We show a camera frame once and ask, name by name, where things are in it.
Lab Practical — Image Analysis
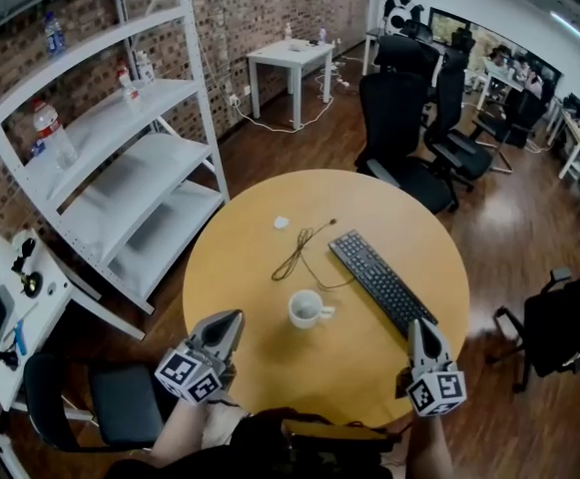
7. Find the white and black backpack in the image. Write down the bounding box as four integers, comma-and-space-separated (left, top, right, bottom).
385, 3, 423, 39

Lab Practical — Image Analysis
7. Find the black office chair with headrest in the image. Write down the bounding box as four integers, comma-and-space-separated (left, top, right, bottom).
485, 265, 580, 394

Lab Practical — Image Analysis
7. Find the person's right forearm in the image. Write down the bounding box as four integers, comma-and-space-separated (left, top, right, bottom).
405, 413, 455, 479

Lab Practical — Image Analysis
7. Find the black mesh office chair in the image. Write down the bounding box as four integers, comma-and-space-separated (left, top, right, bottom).
373, 35, 441, 75

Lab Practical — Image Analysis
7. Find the blue label water bottle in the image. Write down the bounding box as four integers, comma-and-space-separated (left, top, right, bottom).
44, 11, 67, 57

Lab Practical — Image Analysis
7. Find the black high-back office chair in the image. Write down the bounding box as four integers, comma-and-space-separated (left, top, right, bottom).
354, 72, 456, 216

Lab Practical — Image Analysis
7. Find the dark monitor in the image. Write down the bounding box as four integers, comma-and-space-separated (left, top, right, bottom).
428, 7, 476, 45

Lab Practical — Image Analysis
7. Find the black desk stand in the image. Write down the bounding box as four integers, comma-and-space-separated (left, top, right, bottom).
10, 237, 44, 298

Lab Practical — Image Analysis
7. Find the person's left forearm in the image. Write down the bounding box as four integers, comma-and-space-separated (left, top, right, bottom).
148, 400, 222, 468

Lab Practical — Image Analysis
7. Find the person's dark clothing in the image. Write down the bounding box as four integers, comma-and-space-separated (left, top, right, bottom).
103, 406, 403, 479

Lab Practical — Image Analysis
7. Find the black padded chair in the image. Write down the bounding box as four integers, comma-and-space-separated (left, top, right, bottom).
23, 351, 167, 454

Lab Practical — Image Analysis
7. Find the small red cap bottle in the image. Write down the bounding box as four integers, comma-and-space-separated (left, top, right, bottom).
116, 65, 142, 112

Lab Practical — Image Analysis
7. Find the thin brown cable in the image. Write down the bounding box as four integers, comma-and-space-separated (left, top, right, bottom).
271, 218, 356, 291

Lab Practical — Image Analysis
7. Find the black office chair with armrests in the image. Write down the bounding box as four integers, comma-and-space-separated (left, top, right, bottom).
423, 59, 495, 200

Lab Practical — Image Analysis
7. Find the small white square table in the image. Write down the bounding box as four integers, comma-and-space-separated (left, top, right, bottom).
246, 38, 336, 131

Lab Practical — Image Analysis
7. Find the black keyboard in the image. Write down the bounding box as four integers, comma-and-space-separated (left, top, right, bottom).
327, 229, 439, 339

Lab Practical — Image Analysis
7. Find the white ceramic mug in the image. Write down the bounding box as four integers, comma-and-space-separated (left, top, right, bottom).
288, 289, 336, 329

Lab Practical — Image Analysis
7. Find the white side table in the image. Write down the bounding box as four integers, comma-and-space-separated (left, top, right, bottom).
0, 227, 147, 414

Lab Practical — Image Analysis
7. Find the large red cap bottle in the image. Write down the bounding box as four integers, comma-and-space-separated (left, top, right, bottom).
31, 99, 79, 171

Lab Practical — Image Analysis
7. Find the white power cable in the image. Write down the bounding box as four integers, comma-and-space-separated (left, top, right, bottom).
229, 56, 351, 132

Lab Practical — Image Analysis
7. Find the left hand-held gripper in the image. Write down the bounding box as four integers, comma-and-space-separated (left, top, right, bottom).
154, 309, 246, 406

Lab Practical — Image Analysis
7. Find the white metal shelf rack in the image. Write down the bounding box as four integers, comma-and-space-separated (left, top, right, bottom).
0, 0, 231, 316

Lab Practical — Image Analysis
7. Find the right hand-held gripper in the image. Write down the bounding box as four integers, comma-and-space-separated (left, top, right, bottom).
394, 318, 468, 417

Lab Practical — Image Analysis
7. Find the blue hand tool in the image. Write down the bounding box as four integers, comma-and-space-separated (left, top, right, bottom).
13, 318, 28, 356

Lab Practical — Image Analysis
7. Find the white plastic bottle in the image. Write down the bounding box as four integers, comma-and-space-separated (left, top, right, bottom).
135, 50, 156, 85

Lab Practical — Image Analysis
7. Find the long ceiling light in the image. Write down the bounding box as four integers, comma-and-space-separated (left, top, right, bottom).
548, 9, 580, 55

